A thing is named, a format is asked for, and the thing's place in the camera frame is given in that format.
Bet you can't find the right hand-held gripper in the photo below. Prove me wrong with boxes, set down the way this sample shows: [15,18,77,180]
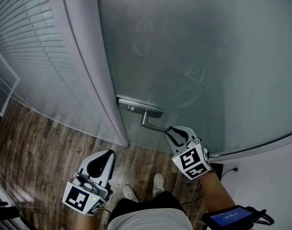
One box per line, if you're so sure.
[163,125,212,181]

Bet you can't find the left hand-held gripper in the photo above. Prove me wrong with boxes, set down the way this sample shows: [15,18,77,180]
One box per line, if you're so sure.
[62,149,117,217]

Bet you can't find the metal door handle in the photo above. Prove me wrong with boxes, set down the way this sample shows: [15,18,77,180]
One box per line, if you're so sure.
[115,95,172,132]

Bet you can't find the frosted glass door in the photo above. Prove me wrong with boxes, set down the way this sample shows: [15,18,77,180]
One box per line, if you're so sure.
[96,0,292,157]

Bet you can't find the person's left forearm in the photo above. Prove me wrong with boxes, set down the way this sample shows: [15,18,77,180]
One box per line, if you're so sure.
[74,213,94,230]

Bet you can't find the person's right forearm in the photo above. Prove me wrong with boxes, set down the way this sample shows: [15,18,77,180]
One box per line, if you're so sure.
[198,170,237,213]

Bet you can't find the black forearm screen device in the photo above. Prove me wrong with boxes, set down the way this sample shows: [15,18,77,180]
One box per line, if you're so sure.
[201,205,258,230]

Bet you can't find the person's left white shoe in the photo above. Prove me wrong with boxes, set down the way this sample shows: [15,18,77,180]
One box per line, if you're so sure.
[122,184,140,204]

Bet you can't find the person's white shoe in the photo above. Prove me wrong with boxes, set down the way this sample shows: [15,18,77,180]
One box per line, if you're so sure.
[152,172,165,197]
[122,184,140,204]

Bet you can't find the black baseboard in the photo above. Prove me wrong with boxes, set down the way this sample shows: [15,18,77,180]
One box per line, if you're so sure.
[209,162,225,177]

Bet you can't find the person's right white shoe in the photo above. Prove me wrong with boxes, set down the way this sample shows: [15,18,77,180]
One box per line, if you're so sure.
[152,172,165,197]

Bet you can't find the person's black shorts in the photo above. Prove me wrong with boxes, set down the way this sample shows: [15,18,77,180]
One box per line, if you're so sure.
[106,191,187,228]

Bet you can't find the person's white shirt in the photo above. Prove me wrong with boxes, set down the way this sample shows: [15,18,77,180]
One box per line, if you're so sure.
[106,208,194,230]

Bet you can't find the black bar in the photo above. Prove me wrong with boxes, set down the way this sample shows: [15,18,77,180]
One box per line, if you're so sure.
[0,199,20,225]

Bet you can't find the glass partition with blinds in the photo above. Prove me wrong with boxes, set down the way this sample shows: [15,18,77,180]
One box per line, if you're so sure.
[0,0,127,146]
[0,63,21,117]

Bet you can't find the thin black cable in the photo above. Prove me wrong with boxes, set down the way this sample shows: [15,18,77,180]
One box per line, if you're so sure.
[97,207,113,225]

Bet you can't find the black plug cable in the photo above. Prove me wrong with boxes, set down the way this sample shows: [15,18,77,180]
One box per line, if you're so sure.
[221,167,238,177]

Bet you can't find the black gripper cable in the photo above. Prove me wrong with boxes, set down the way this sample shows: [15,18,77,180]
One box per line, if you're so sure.
[188,183,204,222]

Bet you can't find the black device cable loop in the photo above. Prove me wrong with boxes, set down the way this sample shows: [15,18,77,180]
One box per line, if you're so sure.
[253,209,275,227]

